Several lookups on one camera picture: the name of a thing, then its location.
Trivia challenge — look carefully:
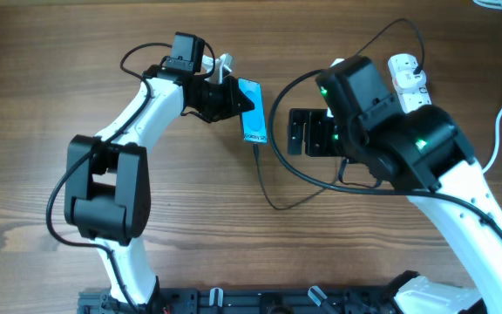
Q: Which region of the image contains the white power strip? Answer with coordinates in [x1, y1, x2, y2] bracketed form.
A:
[388, 53, 432, 113]

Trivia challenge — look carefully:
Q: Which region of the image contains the white charger plug adapter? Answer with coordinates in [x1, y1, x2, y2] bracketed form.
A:
[392, 70, 427, 94]

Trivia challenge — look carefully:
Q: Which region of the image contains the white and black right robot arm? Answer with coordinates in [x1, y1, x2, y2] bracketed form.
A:
[288, 56, 502, 313]

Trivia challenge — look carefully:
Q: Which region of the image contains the black usb charging cable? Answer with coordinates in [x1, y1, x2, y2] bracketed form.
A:
[252, 17, 426, 212]

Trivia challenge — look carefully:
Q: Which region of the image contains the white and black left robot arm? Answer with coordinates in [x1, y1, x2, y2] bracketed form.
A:
[46, 32, 267, 313]

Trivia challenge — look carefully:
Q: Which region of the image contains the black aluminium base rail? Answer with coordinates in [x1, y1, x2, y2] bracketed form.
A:
[76, 285, 396, 314]

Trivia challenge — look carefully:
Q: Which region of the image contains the smartphone with cyan screen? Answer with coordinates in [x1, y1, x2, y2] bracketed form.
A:
[238, 78, 268, 144]

